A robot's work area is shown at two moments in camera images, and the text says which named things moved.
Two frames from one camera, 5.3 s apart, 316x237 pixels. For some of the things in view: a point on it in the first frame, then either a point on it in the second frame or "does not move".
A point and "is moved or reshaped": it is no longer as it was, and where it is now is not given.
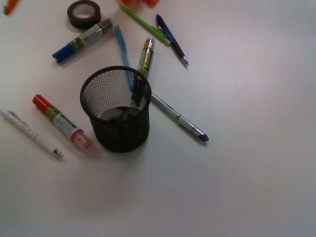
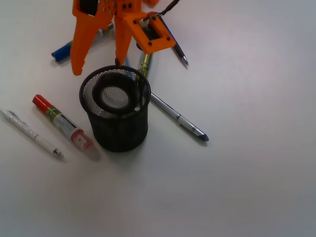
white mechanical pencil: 21,124 does not move
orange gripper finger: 8,9 → 86,29
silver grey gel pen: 179,119 does not move
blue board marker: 69,49 does not move
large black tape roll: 84,22 is moved or reshaped
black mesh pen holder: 117,99 does not move
